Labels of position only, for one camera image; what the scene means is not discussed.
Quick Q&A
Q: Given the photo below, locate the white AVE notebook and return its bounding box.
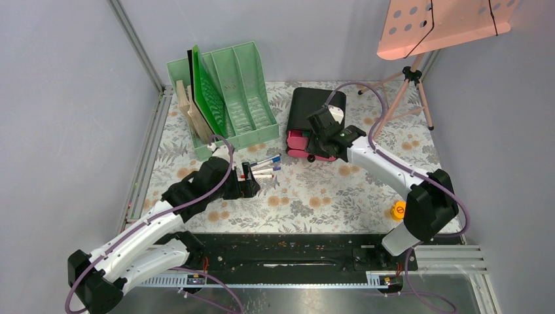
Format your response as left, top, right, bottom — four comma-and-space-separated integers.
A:
187, 49, 220, 134

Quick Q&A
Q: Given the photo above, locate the mint green file organizer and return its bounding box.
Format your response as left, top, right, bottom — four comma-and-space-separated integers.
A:
166, 42, 279, 160

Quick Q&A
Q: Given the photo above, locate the red capped marker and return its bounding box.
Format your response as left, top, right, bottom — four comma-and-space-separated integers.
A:
253, 174, 275, 179

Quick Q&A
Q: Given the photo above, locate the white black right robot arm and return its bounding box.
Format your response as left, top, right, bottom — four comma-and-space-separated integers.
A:
307, 106, 459, 270

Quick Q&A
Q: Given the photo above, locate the yellow blue green toy block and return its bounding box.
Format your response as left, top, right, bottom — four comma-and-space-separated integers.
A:
389, 200, 406, 221

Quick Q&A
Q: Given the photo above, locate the black pink drawer unit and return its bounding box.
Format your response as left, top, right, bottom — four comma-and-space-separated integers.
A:
286, 87, 337, 162

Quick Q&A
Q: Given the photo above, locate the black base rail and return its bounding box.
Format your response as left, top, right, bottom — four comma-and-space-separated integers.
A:
130, 232, 482, 290

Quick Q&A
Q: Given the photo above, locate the blue capped marker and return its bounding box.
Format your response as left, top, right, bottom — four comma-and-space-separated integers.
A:
250, 154, 281, 169

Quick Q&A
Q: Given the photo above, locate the pink music stand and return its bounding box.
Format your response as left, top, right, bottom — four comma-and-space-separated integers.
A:
372, 0, 518, 138

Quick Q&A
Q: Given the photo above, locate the purple 52-storey treehouse book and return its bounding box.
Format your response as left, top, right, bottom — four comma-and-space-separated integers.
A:
187, 85, 214, 144

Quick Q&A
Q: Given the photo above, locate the green 104-storey treehouse book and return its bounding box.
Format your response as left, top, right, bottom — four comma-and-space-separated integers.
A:
176, 80, 200, 137

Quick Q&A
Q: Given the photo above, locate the floral table mat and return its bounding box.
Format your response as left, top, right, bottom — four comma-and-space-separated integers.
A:
141, 81, 441, 234

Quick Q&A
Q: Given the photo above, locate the green transparent plastic folder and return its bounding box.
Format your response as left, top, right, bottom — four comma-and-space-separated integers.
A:
192, 45, 228, 137

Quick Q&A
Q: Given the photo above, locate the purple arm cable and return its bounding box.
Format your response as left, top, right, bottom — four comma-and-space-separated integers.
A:
325, 82, 472, 314
65, 134, 246, 314

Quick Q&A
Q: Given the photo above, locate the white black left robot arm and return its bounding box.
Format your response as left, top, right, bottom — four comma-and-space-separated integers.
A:
65, 144, 260, 313

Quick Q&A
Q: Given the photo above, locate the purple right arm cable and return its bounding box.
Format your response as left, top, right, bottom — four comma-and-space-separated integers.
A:
325, 82, 472, 314

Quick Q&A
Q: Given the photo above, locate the white marker pen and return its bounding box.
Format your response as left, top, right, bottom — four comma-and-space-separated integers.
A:
253, 167, 281, 175

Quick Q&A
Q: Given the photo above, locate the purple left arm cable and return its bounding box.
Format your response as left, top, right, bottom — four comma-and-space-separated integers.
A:
65, 134, 246, 314

